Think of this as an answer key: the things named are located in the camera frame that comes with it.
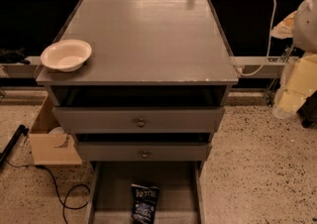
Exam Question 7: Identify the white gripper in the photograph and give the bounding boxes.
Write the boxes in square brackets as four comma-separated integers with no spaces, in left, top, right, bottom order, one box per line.
[270,0,317,119]

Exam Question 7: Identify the blue chip bag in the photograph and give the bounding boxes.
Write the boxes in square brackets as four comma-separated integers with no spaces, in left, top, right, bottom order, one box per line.
[131,183,160,224]

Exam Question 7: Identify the grey drawer cabinet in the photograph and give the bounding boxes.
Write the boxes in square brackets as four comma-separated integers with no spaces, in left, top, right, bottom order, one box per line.
[35,0,240,169]

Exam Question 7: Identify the round top drawer knob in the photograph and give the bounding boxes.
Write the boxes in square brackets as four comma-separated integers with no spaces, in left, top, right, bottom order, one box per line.
[137,119,146,128]

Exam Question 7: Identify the round drawer knob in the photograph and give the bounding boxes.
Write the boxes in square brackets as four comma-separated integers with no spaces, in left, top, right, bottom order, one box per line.
[142,151,149,159]
[137,119,146,128]

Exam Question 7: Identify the round middle drawer knob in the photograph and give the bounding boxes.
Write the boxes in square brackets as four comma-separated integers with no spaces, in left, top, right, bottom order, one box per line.
[142,151,149,159]

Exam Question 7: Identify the grey bottom drawer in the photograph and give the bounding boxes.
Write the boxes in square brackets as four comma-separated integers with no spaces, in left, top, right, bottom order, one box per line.
[85,162,205,224]

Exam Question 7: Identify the grey drawer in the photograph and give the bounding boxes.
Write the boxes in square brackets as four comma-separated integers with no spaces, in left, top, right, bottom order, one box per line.
[85,162,205,224]
[76,133,212,162]
[52,86,226,134]

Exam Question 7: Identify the grey middle drawer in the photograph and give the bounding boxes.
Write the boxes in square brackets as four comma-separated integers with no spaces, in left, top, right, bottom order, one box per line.
[76,133,212,162]

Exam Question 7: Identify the grey top drawer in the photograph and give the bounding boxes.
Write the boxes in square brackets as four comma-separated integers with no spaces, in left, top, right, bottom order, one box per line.
[52,86,226,134]

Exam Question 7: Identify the dark cart at right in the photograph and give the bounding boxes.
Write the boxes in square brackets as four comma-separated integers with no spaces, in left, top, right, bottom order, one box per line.
[298,91,317,128]

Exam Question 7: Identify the white bowl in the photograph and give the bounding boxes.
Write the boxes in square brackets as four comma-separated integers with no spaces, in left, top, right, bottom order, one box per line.
[40,40,92,72]

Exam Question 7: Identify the cardboard box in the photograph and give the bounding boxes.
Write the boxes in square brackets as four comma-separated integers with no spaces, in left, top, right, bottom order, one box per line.
[28,97,82,166]

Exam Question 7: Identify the black bar on floor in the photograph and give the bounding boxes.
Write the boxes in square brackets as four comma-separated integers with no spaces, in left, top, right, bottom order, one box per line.
[0,125,29,167]

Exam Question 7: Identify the white hanging cable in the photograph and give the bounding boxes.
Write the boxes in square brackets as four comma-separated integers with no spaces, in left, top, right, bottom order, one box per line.
[236,0,277,77]

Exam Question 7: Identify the black floor cable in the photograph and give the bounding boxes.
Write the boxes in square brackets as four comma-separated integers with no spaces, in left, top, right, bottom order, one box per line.
[4,158,91,224]

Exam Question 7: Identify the black object on rail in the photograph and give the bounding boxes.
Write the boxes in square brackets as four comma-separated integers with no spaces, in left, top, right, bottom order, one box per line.
[0,49,30,64]

